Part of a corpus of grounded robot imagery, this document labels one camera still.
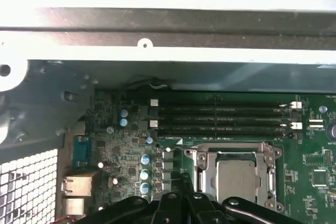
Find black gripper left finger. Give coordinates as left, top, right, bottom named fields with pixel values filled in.
left=76, top=173, right=186, bottom=224

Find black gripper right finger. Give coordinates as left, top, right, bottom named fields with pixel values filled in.
left=185, top=173, right=302, bottom=224

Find silver CPU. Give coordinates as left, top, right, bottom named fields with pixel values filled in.
left=216, top=152, right=263, bottom=204

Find metal socket cover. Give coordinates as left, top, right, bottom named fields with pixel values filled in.
left=196, top=142, right=278, bottom=209

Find thin metal locking lever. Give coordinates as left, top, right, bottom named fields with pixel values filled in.
left=264, top=142, right=283, bottom=209

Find CPU socket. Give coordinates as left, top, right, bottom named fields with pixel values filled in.
left=183, top=142, right=284, bottom=216

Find RAM slot black clips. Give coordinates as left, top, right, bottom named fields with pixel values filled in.
left=154, top=130, right=295, bottom=141
left=148, top=110, right=293, bottom=121

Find RAM slot white clips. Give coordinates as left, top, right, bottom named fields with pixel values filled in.
left=151, top=119, right=302, bottom=132
left=151, top=99, right=302, bottom=111

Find green motherboard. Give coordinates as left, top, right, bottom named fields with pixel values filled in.
left=59, top=87, right=336, bottom=224

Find black PC case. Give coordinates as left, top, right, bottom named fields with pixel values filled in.
left=0, top=6, right=336, bottom=224

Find thin red wire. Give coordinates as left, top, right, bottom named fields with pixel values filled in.
left=58, top=215, right=79, bottom=223

